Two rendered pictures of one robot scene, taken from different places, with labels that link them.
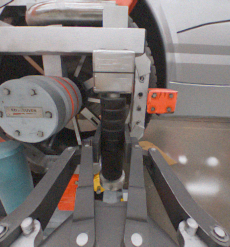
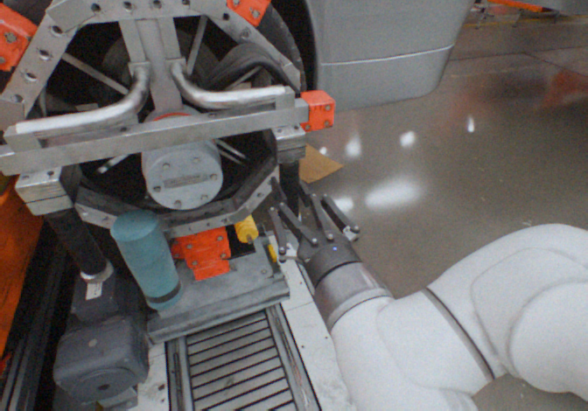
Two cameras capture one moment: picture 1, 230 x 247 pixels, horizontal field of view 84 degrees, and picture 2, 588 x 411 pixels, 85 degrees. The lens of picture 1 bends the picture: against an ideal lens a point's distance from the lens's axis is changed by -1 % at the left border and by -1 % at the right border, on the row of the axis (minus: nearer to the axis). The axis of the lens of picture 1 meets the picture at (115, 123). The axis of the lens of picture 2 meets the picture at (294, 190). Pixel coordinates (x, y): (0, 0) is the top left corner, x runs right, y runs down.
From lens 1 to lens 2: 40 cm
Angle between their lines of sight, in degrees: 26
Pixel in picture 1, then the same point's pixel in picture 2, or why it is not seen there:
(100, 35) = (274, 116)
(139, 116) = not seen: hidden behind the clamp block
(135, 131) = not seen: hidden behind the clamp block
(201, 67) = (364, 35)
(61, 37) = (242, 123)
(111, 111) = (291, 173)
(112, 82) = (291, 155)
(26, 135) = (188, 202)
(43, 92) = (206, 157)
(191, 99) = (353, 84)
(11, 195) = (159, 273)
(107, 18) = (279, 103)
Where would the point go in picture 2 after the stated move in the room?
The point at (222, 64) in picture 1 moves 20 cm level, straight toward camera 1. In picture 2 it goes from (393, 26) to (387, 46)
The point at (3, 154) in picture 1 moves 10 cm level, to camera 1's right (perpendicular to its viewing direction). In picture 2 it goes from (146, 229) to (199, 218)
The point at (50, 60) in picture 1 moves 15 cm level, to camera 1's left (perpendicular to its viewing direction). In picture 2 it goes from (163, 90) to (73, 102)
